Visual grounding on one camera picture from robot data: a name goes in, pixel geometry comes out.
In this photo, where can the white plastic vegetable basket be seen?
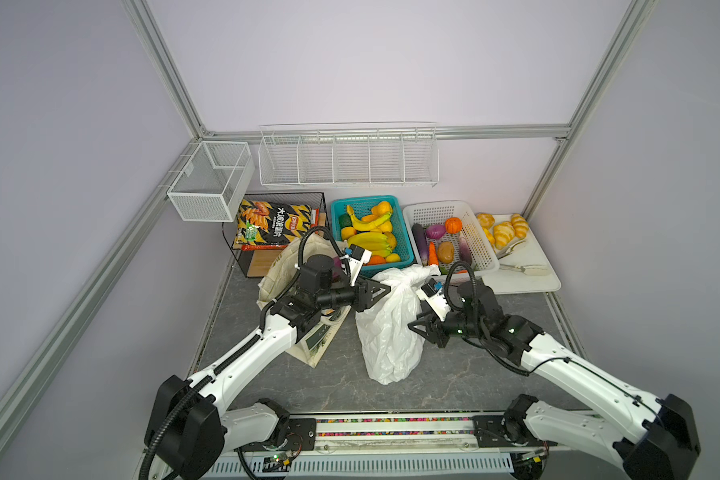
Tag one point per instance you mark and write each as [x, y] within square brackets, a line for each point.
[426, 214]

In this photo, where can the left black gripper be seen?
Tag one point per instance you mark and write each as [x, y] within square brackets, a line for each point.
[363, 289]

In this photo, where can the white mesh wall basket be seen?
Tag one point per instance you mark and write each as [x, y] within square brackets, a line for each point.
[213, 181]

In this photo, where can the white tray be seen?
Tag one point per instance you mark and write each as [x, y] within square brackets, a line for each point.
[521, 252]

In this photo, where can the black wire wooden shelf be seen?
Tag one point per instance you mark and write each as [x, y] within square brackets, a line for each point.
[256, 263]

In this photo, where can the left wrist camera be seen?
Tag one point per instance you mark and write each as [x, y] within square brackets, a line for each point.
[354, 259]

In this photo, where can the black yellow chips bag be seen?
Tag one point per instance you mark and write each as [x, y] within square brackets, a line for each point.
[265, 224]

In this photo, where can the cream canvas tote bag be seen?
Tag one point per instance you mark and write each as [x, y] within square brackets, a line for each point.
[281, 283]

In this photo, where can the purple red onion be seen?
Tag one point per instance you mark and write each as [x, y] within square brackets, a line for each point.
[435, 232]

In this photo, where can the brown potato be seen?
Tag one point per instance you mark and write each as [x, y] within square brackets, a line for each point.
[445, 252]

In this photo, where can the orange carrot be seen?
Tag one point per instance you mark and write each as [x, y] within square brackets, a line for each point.
[432, 254]

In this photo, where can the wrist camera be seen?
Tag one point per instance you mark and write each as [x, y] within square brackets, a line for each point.
[432, 292]
[354, 259]

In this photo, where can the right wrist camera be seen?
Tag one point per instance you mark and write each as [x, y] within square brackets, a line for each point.
[432, 292]

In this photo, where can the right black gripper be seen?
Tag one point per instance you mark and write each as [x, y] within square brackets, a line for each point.
[434, 330]

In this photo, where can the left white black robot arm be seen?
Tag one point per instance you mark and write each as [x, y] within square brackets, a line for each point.
[191, 423]

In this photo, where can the white plastic grocery bag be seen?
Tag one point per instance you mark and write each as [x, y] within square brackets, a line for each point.
[390, 350]

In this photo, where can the croissant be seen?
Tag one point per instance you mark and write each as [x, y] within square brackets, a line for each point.
[520, 226]
[486, 220]
[503, 233]

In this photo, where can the teal plastic fruit basket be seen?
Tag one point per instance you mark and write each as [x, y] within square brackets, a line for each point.
[402, 255]

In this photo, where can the croissant middle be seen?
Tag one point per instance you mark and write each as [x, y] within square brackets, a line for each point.
[503, 233]

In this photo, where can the white wire wall rack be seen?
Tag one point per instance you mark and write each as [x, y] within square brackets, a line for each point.
[338, 155]

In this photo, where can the croissant top left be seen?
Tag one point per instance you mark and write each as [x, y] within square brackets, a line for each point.
[486, 220]

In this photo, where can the croissant right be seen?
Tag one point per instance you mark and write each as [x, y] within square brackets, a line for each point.
[520, 226]

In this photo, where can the small striped purple eggplant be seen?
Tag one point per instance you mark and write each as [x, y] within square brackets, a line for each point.
[465, 254]

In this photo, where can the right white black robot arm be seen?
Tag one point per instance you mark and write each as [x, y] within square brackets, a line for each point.
[645, 436]

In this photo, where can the single yellow banana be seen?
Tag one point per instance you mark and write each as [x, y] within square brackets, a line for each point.
[380, 214]

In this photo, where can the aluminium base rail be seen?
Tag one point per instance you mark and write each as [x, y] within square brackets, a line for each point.
[409, 445]

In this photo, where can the yellow banana bunch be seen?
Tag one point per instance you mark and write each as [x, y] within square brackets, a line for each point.
[378, 243]

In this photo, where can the dark purple eggplant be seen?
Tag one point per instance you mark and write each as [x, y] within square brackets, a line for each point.
[421, 242]

